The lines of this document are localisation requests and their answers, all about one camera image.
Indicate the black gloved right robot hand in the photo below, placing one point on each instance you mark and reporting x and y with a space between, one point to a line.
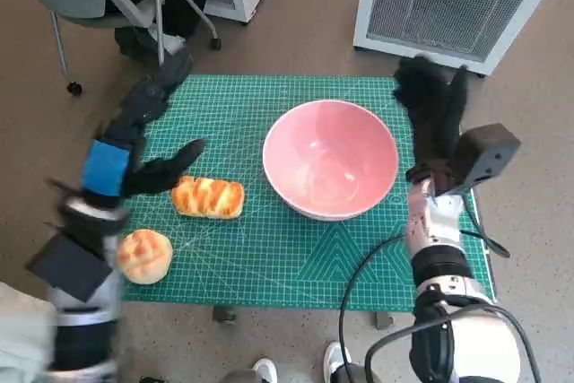
432 118

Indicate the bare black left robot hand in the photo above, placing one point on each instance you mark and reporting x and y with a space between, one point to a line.
105 167

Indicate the round toy bread bun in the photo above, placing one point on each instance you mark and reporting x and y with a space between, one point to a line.
144 257

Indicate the long braided toy bread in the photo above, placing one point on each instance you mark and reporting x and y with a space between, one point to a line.
208 197

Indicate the pink bowl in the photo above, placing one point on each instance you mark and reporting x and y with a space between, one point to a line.
329 154

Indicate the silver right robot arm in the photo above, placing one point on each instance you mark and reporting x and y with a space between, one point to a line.
441 262

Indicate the large white grille cabinet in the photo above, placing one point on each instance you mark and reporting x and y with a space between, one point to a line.
448 6

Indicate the green cutting mat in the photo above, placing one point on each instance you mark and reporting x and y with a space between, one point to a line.
251 266

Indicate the pale cloth garment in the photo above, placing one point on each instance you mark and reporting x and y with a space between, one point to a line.
22 333

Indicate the metal table foot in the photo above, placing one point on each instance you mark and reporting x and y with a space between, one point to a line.
385 320
224 314

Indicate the white shoe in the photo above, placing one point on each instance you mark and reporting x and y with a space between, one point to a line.
336 356
266 369

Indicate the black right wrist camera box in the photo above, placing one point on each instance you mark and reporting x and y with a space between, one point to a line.
486 154

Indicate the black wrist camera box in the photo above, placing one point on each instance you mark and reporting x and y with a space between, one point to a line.
67 266
486 154

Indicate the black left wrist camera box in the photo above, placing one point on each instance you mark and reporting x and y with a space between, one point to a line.
67 266

